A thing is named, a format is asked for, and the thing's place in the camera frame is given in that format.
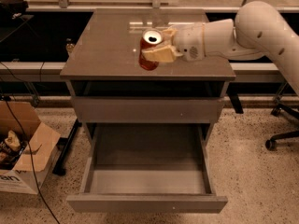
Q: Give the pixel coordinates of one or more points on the open grey middle drawer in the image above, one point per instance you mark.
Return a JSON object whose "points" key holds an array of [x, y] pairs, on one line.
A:
{"points": [[152, 168]]}

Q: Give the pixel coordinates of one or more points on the brown cardboard box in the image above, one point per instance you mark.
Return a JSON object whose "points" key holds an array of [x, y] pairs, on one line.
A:
{"points": [[31, 169]]}

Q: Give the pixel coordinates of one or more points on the red coke can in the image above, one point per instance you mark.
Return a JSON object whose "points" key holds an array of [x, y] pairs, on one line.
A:
{"points": [[146, 64]]}

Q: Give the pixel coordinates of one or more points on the grey drawer cabinet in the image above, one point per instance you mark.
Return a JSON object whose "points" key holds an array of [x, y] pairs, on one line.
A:
{"points": [[104, 62]]}

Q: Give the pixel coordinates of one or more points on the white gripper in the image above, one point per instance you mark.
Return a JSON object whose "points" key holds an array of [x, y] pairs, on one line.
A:
{"points": [[189, 43]]}

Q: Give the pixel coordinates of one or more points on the white ceramic bowl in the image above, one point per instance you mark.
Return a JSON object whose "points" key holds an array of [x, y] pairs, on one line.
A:
{"points": [[182, 26]]}

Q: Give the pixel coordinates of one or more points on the small bottle behind cabinet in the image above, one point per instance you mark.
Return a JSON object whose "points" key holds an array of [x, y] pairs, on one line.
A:
{"points": [[69, 45]]}

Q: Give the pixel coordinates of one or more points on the black bag on desk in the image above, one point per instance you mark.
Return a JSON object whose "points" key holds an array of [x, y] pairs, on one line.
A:
{"points": [[11, 10]]}

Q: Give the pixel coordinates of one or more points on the closed grey top drawer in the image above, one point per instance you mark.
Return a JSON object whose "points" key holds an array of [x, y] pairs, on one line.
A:
{"points": [[123, 110]]}

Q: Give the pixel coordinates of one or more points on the black office chair base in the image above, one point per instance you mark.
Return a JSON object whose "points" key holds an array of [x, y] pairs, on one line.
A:
{"points": [[285, 130]]}

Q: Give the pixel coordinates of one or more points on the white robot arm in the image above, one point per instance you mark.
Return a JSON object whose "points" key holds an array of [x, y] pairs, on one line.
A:
{"points": [[257, 30]]}

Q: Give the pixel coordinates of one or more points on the snack bags in box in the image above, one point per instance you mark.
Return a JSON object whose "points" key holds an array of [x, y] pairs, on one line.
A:
{"points": [[11, 147]]}

